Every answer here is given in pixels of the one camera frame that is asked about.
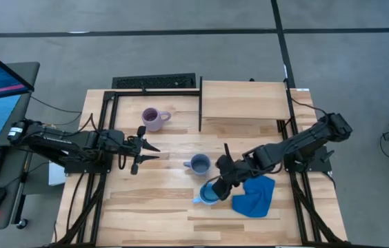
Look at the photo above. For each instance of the lavender mug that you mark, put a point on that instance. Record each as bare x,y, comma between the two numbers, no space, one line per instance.
199,164

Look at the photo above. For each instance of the black aluminium table frame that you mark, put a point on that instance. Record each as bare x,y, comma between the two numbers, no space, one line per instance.
110,110

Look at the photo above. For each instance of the light blue mug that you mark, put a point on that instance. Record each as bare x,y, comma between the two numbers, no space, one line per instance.
205,197

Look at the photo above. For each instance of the wooden shelf with black posts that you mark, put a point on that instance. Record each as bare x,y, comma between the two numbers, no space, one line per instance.
246,100

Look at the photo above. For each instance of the white box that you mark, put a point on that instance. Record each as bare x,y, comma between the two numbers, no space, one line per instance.
56,174

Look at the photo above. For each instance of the grey side desk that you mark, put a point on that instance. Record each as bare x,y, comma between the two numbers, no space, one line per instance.
25,74

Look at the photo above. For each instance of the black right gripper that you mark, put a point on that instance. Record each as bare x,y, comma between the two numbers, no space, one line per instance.
232,168

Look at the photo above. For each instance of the black perforated panel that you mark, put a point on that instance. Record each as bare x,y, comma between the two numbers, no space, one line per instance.
153,82

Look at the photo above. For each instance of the blue cloth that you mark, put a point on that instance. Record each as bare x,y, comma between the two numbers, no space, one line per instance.
254,198

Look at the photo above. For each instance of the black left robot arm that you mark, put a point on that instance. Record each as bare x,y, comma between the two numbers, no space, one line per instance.
60,139

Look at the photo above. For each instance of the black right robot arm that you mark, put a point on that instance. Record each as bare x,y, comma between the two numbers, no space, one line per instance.
301,141

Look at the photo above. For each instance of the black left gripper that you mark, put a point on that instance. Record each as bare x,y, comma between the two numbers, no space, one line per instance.
125,144

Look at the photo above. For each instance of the pink ribbed mug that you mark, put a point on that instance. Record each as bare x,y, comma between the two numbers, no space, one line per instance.
152,118

